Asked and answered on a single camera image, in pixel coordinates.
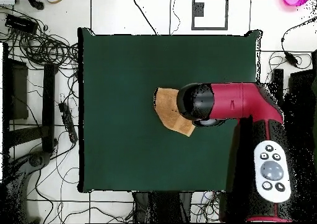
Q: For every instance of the tan terry towel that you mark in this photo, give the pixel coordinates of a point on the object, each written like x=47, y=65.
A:
x=166, y=107

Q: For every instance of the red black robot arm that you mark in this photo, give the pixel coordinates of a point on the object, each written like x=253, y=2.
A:
x=230, y=100

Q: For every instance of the dark flat panel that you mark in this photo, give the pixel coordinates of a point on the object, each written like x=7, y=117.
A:
x=17, y=90
x=303, y=85

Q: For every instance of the dark green table cloth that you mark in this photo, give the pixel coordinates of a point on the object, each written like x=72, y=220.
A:
x=123, y=73

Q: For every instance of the black metal stand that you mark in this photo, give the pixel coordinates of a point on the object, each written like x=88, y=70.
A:
x=161, y=206

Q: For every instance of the black power strip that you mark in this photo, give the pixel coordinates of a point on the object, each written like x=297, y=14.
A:
x=68, y=122

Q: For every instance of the black bar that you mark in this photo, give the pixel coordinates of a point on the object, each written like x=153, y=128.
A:
x=277, y=79
x=49, y=105

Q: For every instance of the grey chair base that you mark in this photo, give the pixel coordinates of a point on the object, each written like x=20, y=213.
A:
x=36, y=159

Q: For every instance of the black rectangular box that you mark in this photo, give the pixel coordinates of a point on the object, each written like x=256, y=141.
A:
x=21, y=23

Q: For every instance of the pink round object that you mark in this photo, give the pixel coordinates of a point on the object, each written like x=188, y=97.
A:
x=294, y=1

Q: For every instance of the grey rectangular floor frame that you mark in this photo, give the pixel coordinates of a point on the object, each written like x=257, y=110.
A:
x=193, y=16

